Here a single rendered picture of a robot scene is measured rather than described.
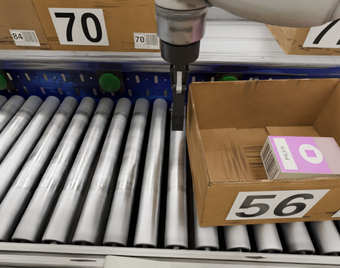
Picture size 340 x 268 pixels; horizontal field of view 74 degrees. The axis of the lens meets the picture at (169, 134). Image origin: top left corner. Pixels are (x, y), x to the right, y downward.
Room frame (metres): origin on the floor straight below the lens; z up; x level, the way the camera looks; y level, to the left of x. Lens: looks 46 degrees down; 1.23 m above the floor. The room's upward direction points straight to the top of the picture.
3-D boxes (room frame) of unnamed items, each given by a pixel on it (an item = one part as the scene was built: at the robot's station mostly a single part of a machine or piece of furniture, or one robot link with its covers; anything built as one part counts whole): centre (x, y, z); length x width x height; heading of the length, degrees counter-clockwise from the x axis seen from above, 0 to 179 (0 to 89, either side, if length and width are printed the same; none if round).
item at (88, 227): (0.41, 0.17, 0.72); 0.52 x 0.05 x 0.05; 178
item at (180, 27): (0.42, -0.02, 1.08); 0.09 x 0.09 x 0.06
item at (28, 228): (0.42, 0.30, 0.72); 0.52 x 0.05 x 0.05; 178
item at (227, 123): (0.35, -0.25, 0.83); 0.39 x 0.29 x 0.17; 93
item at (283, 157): (0.33, -0.32, 0.79); 0.16 x 0.11 x 0.07; 88
